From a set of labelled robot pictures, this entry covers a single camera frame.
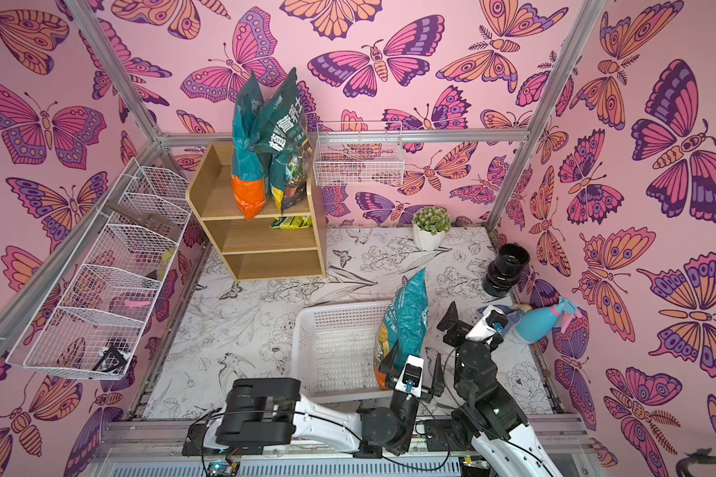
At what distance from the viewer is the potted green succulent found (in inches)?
40.2

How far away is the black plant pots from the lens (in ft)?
3.00

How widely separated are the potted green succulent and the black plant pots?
0.20m

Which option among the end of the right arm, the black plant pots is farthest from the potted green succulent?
the end of the right arm

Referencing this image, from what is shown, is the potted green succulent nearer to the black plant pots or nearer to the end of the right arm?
the black plant pots
